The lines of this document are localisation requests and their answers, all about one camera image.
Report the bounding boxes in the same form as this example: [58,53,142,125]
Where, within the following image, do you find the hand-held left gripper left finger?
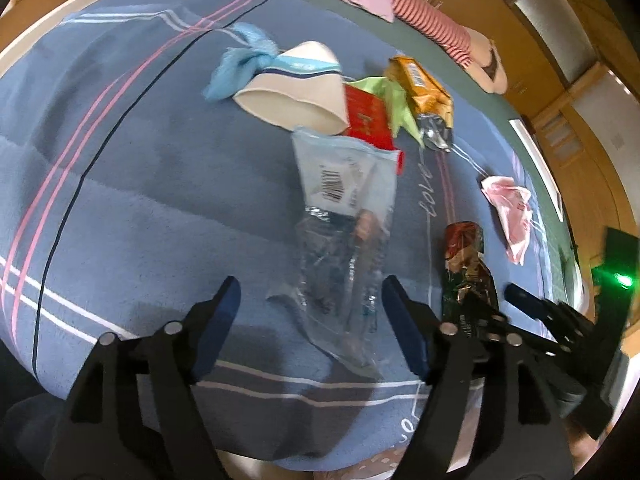
[42,275,242,480]

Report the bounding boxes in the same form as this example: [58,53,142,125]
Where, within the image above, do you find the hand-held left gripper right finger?
[382,274,573,480]

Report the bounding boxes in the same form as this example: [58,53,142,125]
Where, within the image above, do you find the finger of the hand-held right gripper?
[504,283,599,347]
[456,294,584,402]

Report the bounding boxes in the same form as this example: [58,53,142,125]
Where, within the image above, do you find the dark green snack wrapper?
[440,221,501,331]

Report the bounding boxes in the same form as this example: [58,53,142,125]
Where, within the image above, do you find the pink wrapper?
[480,175,533,267]

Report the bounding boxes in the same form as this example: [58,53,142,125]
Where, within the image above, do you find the clear plastic bag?
[266,127,401,381]

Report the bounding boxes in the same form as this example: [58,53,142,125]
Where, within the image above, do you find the red packet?
[344,85,405,173]

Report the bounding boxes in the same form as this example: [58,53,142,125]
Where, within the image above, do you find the light green wrapper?
[347,76,426,148]

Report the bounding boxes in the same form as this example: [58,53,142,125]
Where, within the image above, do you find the white paper cup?
[232,41,349,136]

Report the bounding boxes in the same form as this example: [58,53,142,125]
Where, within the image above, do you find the orange snack wrapper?
[385,55,455,153]

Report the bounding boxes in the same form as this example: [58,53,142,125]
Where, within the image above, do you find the light blue cloth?
[201,22,281,102]

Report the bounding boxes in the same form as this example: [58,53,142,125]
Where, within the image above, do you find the white flat board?
[509,117,563,221]

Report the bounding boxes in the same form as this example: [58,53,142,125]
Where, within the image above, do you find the blue checked bed sheet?
[0,0,576,471]

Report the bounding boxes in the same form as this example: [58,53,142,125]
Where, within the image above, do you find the person's leg in dark pants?
[0,394,76,480]

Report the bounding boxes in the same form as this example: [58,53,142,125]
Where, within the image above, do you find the frosted glass window panel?
[512,0,601,83]

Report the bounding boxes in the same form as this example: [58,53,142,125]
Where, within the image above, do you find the striped-shirt plush toy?
[392,0,508,95]

